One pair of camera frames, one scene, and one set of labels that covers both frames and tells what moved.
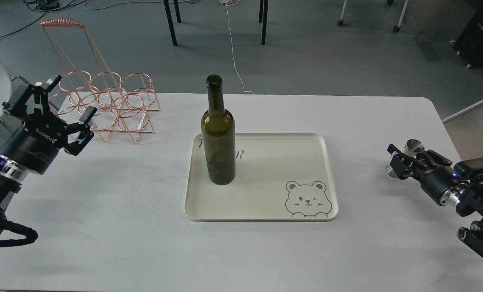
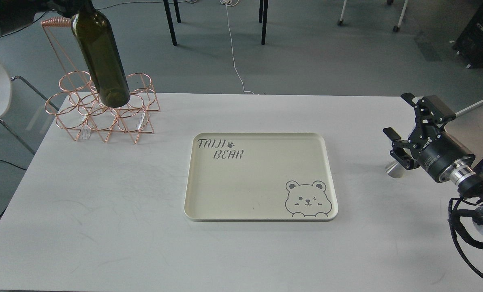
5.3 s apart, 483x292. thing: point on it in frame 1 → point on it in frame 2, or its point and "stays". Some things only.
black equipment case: x=479 y=44 stays
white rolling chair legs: x=396 y=28 stays
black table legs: x=263 y=16 stays
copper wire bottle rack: x=124 y=103 stays
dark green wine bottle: x=218 y=136 → x=97 y=38
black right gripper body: x=444 y=185 → x=446 y=159
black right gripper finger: x=429 y=159 → x=429 y=110
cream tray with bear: x=278 y=177 stays
